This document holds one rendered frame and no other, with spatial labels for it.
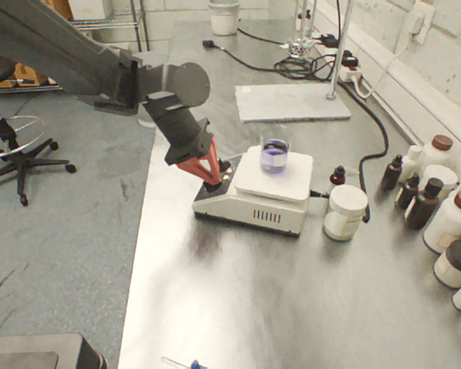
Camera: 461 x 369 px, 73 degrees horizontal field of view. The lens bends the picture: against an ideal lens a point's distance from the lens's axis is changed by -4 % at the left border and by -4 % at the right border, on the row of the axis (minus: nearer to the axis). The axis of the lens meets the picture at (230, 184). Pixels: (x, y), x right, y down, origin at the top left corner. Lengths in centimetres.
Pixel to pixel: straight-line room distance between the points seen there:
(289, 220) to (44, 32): 41
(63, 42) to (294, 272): 43
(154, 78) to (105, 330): 109
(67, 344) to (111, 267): 60
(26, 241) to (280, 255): 142
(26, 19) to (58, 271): 136
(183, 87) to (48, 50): 16
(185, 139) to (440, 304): 46
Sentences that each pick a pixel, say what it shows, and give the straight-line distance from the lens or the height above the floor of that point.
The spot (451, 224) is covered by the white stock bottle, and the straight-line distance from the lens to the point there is 60.
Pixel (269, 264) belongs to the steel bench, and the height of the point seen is 75.
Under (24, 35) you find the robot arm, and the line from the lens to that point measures 31.
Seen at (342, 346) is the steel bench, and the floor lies 75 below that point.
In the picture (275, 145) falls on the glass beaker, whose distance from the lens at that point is 50.
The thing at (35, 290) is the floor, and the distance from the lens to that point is 158.
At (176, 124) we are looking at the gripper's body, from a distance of 50.
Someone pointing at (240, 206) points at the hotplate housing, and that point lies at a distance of 54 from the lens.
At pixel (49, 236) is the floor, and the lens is 174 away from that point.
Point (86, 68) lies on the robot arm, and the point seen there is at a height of 106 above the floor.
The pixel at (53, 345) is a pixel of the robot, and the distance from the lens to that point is 99.
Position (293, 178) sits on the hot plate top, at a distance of 54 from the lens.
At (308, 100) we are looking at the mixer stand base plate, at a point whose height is 76.
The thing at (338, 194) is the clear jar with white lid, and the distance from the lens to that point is 55.
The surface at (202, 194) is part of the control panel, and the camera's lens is 58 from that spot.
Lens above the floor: 119
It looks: 42 degrees down
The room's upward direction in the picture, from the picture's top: straight up
